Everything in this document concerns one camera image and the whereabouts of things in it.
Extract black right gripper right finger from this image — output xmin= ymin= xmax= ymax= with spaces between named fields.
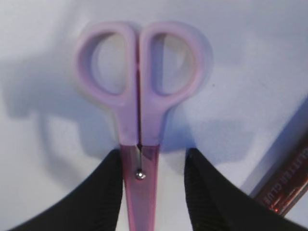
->
xmin=184 ymin=148 xmax=306 ymax=231

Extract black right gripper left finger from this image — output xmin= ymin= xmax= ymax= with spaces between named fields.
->
xmin=13 ymin=149 xmax=123 ymax=231

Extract pink purple scissors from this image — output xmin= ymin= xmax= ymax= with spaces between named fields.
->
xmin=74 ymin=22 xmax=205 ymax=231

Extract red glitter glue tube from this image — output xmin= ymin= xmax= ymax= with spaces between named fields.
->
xmin=250 ymin=99 xmax=308 ymax=217

